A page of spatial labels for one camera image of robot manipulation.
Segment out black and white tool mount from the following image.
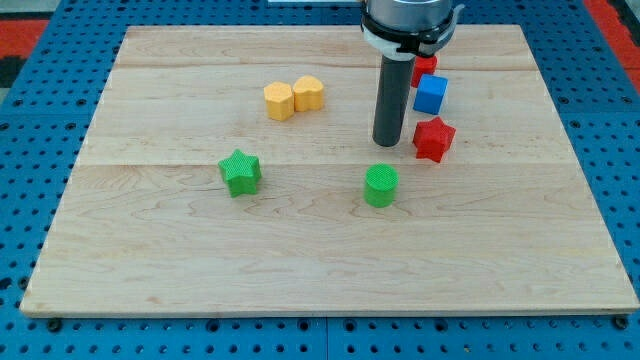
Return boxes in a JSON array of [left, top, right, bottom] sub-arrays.
[[361, 3, 465, 61]]

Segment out blue cube block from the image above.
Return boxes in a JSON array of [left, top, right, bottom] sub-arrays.
[[413, 74, 448, 115]]

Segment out green star block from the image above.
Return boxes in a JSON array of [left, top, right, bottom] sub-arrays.
[[218, 149, 262, 197]]

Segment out yellow pentagon block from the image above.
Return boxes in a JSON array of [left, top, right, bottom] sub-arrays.
[[263, 81, 295, 121]]

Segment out red star block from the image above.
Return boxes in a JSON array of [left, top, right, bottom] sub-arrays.
[[412, 117, 456, 163]]

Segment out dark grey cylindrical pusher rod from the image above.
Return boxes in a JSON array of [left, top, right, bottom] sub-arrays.
[[372, 56, 415, 147]]

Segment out green cylinder block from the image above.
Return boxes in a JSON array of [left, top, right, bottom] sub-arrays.
[[363, 163, 399, 208]]

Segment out yellow heart block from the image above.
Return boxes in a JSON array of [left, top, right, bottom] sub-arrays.
[[293, 75, 324, 112]]

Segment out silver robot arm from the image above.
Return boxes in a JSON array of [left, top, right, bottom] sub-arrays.
[[361, 0, 465, 147]]

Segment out light wooden board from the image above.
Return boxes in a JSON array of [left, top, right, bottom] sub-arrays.
[[21, 25, 639, 318]]

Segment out small red block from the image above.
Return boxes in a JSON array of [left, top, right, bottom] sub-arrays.
[[411, 55, 438, 88]]

